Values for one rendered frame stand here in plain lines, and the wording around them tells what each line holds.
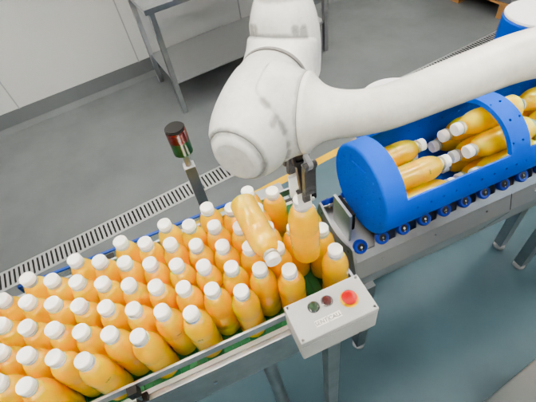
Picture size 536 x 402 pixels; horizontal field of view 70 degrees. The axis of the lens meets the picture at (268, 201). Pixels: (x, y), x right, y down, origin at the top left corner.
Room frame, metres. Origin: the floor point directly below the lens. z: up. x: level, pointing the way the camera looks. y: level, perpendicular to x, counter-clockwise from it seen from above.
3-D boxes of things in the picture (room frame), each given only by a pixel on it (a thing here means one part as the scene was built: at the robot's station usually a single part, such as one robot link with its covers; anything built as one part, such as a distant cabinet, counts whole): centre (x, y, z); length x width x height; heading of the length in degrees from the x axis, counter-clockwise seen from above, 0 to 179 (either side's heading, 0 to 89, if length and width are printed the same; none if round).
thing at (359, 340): (0.67, -0.31, 0.31); 0.06 x 0.06 x 0.63; 14
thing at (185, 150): (0.97, 0.24, 1.18); 0.06 x 0.06 x 0.05
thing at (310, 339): (0.39, -0.10, 1.05); 0.20 x 0.10 x 0.10; 104
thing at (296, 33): (0.54, -0.07, 1.68); 0.13 x 0.11 x 0.16; 155
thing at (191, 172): (0.97, 0.24, 0.55); 0.04 x 0.04 x 1.10; 14
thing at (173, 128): (0.97, 0.24, 1.18); 0.06 x 0.06 x 0.16
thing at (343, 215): (0.72, -0.22, 0.99); 0.10 x 0.02 x 0.12; 14
